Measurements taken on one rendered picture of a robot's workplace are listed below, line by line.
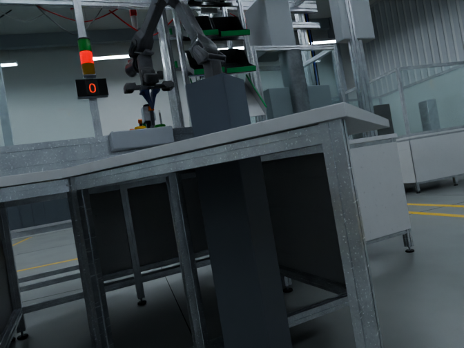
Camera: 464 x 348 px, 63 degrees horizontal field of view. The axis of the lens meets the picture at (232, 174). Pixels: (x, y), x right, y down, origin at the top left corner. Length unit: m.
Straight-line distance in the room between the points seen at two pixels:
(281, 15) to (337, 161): 2.12
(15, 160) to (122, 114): 10.99
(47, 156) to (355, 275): 1.00
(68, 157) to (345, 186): 0.91
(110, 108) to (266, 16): 9.92
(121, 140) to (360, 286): 0.86
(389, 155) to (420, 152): 3.78
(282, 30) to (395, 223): 1.56
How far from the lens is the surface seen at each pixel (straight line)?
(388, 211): 2.87
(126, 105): 12.37
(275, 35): 2.76
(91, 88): 1.69
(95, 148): 1.37
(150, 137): 1.33
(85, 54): 1.74
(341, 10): 3.01
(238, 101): 1.21
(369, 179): 2.76
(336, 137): 0.80
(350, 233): 0.82
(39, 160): 1.37
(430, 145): 6.82
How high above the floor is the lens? 0.75
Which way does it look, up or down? level
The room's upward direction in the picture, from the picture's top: 9 degrees counter-clockwise
